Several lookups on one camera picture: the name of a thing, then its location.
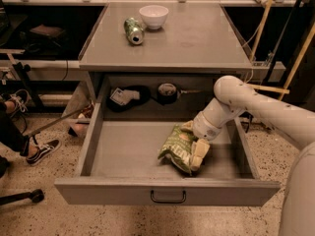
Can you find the black white sneaker upper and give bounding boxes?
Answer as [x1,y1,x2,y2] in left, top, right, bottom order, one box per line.
[5,89,30,116]

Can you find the grey cabinet counter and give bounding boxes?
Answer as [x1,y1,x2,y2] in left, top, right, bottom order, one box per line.
[80,2,251,73]

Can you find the white ceramic bowl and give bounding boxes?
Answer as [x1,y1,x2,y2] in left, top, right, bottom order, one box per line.
[139,5,168,30]

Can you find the black office chair caster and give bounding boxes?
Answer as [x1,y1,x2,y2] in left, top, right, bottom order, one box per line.
[0,189,44,206]

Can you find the wooden easel frame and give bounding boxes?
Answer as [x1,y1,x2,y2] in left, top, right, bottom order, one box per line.
[256,0,314,88]

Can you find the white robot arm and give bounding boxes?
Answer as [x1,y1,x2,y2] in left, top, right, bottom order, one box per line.
[184,76,315,236]

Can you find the green jalapeno chip bag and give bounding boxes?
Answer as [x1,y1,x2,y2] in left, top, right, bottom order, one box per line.
[157,125,197,174]

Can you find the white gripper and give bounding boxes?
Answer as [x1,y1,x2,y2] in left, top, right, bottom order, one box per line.
[180,111,221,171]

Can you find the black round tape device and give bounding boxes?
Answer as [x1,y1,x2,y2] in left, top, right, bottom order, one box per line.
[157,83,177,104]

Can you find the black white sneaker lower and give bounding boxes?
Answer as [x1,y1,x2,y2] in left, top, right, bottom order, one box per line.
[26,140,61,166]

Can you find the grey open top drawer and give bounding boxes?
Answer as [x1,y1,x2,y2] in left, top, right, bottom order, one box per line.
[53,74,282,207]

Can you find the black trouser leg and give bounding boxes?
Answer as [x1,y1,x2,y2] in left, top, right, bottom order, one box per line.
[0,101,29,156]

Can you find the black drawer handle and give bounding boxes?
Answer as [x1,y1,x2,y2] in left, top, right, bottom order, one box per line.
[151,190,186,205]

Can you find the black white sneaker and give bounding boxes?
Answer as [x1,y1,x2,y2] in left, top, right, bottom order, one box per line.
[5,89,30,116]
[26,140,61,166]

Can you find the green soda can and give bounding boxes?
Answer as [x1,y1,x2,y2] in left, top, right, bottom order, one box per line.
[124,18,145,45]

